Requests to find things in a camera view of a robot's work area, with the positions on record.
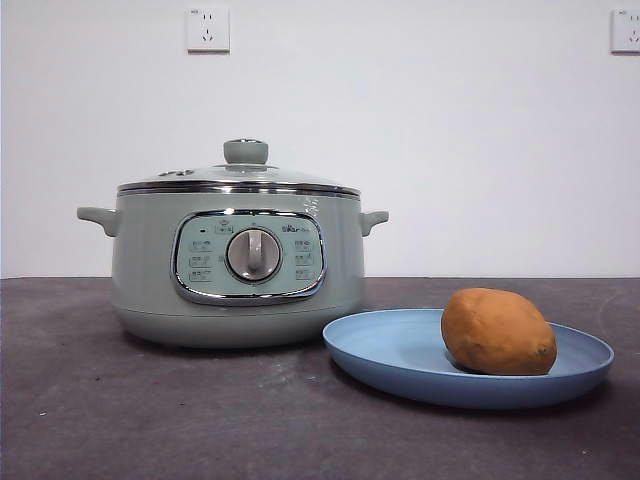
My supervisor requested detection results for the glass lid with green knob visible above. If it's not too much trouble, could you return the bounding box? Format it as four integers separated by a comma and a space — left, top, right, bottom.
117, 139, 361, 197

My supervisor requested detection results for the blue round plate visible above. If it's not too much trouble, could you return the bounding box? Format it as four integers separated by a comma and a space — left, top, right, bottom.
322, 308, 615, 411

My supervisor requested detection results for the pale green electric steamer pot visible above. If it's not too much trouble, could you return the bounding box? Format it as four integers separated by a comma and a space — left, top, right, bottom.
76, 192, 390, 350

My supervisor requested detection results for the brown potato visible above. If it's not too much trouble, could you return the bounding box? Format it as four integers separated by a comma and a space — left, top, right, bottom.
440, 287, 558, 376

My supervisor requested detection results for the white wall socket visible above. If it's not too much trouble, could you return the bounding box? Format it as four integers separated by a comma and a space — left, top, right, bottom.
610, 8, 640, 55
186, 6, 232, 54

